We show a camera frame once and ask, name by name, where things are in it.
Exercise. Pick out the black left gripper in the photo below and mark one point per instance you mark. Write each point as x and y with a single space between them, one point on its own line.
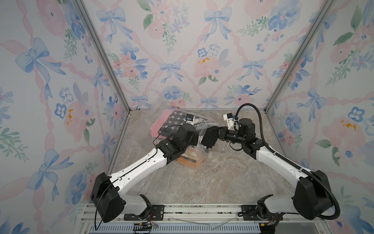
195 141

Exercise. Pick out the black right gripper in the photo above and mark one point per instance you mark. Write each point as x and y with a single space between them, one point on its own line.
223 133

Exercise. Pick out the black white patterned blanket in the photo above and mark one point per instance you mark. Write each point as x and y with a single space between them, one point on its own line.
177 119

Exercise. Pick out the clear plastic vacuum bag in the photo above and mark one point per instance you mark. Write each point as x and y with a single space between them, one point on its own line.
164 144

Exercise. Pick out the pink fluffy blanket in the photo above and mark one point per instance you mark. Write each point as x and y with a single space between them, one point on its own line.
159 122

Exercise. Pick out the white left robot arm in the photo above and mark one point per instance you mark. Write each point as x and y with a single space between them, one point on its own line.
109 193

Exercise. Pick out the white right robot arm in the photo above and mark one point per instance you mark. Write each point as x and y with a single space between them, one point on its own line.
313 196

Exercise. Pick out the orange cream striped blanket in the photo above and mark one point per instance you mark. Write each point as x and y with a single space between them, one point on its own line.
193 157

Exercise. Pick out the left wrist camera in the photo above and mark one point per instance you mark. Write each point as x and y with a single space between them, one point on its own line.
190 118

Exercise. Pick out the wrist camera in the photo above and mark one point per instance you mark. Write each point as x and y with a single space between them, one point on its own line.
231 121
190 118

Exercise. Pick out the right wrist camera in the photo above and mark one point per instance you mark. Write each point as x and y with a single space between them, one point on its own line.
231 121

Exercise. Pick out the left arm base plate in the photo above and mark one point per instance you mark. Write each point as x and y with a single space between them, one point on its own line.
152 213

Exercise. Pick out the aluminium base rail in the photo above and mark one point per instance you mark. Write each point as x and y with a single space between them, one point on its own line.
209 218

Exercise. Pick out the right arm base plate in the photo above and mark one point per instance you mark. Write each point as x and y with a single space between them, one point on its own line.
253 213

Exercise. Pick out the left aluminium corner post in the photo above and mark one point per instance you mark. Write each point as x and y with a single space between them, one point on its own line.
87 22

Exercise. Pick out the aluminium corner post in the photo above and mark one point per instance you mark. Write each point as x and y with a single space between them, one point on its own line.
302 49
87 22

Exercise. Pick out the right aluminium corner post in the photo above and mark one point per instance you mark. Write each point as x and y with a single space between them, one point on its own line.
302 49

